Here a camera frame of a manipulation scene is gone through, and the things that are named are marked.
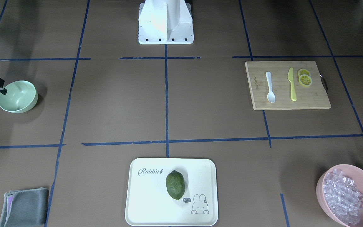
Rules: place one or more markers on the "mint green bowl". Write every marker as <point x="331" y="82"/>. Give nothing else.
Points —
<point x="20" y="97"/>

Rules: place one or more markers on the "white plastic spoon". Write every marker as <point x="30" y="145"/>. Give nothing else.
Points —
<point x="270" y="95"/>

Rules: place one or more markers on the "pink bowl of ice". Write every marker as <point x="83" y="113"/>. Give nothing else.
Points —
<point x="340" y="194"/>

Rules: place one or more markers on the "grey folded cloth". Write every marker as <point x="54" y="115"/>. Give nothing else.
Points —
<point x="25" y="208"/>

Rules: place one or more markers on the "white pillar with base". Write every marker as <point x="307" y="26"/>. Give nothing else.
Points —
<point x="165" y="22"/>

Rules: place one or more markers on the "cream rabbit tray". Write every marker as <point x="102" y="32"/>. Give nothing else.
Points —
<point x="149" y="204"/>

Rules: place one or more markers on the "green lime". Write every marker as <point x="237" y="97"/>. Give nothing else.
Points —
<point x="175" y="185"/>

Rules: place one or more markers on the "yellow plastic knife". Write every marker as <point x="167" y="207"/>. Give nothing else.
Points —
<point x="291" y="80"/>

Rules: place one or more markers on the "yellow lemon slice upper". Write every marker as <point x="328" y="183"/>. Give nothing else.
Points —
<point x="303" y="71"/>

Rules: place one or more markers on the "yellow lemon slice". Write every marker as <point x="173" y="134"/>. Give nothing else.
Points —
<point x="303" y="71"/>
<point x="305" y="80"/>

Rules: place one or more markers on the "yellow lemon slice lower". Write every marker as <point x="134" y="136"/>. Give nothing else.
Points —
<point x="305" y="80"/>

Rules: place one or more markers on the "bamboo cutting board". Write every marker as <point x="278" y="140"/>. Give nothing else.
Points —
<point x="313" y="97"/>

